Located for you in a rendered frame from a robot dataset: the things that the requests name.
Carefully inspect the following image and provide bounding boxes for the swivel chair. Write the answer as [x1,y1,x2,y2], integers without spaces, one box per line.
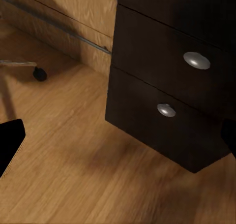
[0,60,47,82]

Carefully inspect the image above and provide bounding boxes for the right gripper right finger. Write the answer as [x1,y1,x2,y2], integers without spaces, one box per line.
[220,119,236,158]

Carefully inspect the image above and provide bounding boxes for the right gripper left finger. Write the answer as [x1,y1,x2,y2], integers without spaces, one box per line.
[0,119,26,177]

